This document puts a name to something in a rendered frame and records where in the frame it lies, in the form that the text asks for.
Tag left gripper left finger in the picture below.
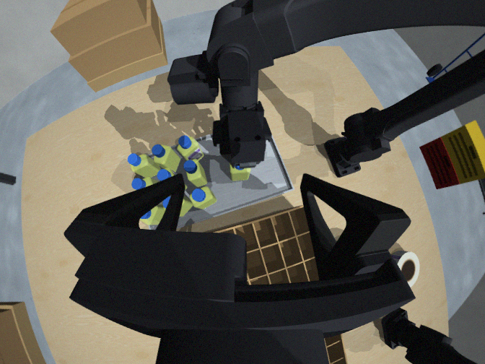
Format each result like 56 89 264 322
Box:
74 173 185 231

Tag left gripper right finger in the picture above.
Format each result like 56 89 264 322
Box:
300 173 411 280

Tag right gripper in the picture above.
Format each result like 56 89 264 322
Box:
212 100 272 168

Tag roll of labels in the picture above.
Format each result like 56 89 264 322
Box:
392 251 419 287

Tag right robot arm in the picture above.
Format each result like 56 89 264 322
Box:
167 0 485 178

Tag tan cardboard carton with grid dividers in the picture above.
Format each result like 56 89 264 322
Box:
213 205 348 364

